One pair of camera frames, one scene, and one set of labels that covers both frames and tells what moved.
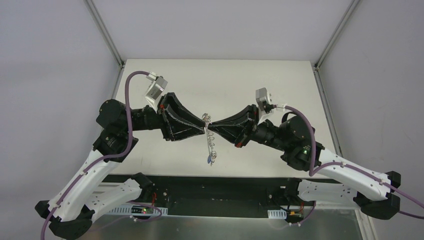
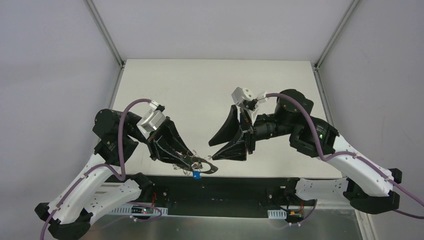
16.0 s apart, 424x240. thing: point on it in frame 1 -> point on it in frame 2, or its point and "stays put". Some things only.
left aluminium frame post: (101, 24) stays put
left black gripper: (164, 120) -> (158, 138)
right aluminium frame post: (336, 33) stays put
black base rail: (221, 197) stays put
